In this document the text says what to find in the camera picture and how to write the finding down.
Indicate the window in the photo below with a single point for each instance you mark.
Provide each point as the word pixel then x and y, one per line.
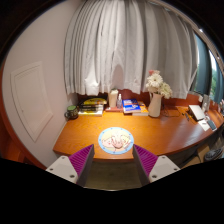
pixel 204 73

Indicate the yellow-covered book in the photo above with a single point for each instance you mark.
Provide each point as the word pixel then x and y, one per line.
pixel 95 101

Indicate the white curtain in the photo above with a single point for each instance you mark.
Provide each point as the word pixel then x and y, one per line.
pixel 126 46

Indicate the red book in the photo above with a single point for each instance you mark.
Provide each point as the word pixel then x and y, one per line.
pixel 111 109

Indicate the blue book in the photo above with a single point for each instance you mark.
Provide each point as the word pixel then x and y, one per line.
pixel 131 105

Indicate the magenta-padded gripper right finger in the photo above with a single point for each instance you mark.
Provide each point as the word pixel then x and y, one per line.
pixel 145 160

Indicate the cream tumbler with lid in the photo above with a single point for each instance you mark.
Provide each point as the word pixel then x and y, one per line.
pixel 113 99

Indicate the round cartoon-print mouse pad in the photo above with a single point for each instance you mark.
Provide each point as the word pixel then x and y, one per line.
pixel 104 141

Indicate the orange book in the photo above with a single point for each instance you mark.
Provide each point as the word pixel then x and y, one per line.
pixel 144 111

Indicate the white laptop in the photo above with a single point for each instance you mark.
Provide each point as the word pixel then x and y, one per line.
pixel 196 112

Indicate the black book with yellow lettering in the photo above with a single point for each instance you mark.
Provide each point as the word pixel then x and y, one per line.
pixel 90 109

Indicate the thin black book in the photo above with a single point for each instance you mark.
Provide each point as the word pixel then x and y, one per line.
pixel 90 106

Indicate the bunch of pale flowers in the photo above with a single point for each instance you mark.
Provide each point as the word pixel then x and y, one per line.
pixel 156 81

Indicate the dark mug with green inside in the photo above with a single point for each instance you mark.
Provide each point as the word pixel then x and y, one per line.
pixel 72 112

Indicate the cream pitcher vase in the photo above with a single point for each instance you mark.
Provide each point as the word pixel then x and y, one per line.
pixel 155 106

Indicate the clear spray bottle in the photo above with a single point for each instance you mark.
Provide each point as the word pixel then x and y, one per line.
pixel 119 102

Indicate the pink computer mouse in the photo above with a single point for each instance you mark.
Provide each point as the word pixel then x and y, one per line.
pixel 117 141

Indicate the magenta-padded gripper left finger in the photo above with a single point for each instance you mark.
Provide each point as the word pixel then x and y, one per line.
pixel 81 160

